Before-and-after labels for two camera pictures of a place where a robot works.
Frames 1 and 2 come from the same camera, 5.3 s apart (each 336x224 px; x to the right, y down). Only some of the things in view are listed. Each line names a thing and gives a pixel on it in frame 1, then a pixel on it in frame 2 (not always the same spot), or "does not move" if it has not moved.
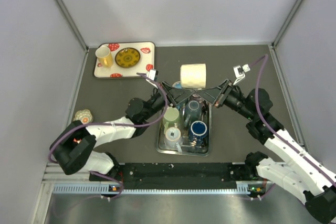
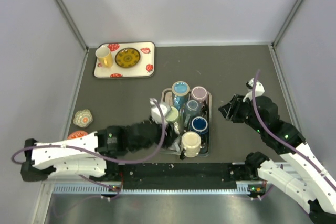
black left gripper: [172, 93] → [170, 136]
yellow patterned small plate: [127, 57] does not move
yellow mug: [103, 54] does not move
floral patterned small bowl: [84, 115] does not move
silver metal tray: [186, 128] does not move
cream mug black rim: [193, 75] → [191, 145]
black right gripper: [215, 95] → [232, 107]
